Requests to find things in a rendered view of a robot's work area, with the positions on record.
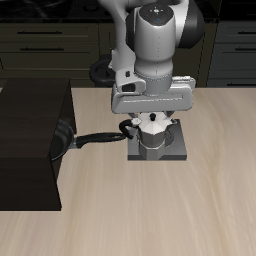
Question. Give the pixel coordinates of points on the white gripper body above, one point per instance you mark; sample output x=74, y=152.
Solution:
x=150, y=103

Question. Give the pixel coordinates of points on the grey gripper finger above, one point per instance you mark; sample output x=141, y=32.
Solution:
x=133, y=116
x=170, y=114

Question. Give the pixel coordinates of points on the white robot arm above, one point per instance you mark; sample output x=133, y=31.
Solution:
x=155, y=43

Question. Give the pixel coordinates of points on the silver moka pot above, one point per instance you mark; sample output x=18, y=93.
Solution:
x=152, y=140

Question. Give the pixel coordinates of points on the dark grey stove plate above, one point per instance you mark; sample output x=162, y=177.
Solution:
x=178, y=146

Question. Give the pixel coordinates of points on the black frying pan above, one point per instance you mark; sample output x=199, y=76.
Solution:
x=63, y=140

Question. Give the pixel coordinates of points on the dark grey kitchen cupboard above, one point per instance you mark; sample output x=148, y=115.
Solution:
x=233, y=56

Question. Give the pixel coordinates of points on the dark olive kitchen cupboard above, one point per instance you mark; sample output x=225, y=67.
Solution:
x=50, y=60

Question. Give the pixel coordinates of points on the dark wooden cabinet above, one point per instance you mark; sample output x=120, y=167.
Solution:
x=26, y=133

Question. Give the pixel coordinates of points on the black kitchen countertop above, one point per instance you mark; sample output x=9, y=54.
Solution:
x=50, y=10

